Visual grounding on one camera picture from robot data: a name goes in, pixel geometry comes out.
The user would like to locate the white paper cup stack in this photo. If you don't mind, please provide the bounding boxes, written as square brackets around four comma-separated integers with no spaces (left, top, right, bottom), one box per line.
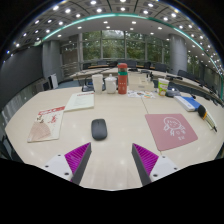
[91,73,104,95]

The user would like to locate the red and white fan booklet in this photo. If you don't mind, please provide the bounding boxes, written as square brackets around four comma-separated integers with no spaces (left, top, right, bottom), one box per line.
[27,105,66,144]

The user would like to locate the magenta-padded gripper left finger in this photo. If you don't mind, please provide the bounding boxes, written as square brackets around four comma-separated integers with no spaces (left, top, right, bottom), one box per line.
[42,142,92,186]

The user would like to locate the colourful printed leaflet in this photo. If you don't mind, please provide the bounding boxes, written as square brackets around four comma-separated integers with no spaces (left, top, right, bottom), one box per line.
[127,89,156,100]

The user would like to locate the black computer mouse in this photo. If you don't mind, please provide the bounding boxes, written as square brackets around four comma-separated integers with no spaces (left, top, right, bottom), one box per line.
[91,118,108,141]

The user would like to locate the grey floor cabinet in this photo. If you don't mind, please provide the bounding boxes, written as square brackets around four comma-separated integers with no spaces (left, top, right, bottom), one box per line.
[34,79,51,93]

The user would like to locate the white lidded ceramic mug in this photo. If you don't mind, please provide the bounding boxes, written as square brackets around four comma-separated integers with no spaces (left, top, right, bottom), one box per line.
[104,73,118,95]

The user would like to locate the white printed paper document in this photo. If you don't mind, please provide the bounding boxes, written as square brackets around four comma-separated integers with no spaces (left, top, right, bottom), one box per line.
[63,91,96,112]

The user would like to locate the black handheld microphone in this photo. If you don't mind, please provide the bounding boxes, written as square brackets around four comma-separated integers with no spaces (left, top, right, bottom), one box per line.
[197,104,218,133]

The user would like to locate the blue and white book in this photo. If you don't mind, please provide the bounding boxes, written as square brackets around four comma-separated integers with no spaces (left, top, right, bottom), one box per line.
[173,95,202,112]

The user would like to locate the green and white drink cup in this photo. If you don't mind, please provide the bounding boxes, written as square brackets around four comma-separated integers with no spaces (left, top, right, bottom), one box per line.
[157,77,170,98]

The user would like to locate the white cardboard box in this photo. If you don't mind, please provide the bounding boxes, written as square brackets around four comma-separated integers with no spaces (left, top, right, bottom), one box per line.
[128,72,155,93]

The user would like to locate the white upright floor appliance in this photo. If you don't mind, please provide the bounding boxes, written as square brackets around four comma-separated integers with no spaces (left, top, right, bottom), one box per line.
[49,73,59,90]

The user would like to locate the red thermos bottle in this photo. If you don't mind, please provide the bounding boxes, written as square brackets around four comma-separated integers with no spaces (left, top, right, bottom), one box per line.
[117,62,129,95]

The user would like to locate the dark grey conference phone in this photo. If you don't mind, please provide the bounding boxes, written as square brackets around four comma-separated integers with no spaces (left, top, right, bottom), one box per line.
[165,87,182,98]

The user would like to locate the black office chairs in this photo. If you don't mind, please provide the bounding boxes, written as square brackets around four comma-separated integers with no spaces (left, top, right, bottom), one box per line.
[83,59,216,93]

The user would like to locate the ceiling lights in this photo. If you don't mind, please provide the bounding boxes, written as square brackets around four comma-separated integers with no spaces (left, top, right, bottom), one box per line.
[5,0,221,68]

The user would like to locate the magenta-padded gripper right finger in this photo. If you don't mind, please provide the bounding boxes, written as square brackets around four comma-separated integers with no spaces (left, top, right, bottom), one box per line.
[131,143,181,187]

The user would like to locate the pink mouse pad with drawing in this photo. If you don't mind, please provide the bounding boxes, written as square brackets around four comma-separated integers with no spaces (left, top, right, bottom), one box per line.
[144,113,199,152]

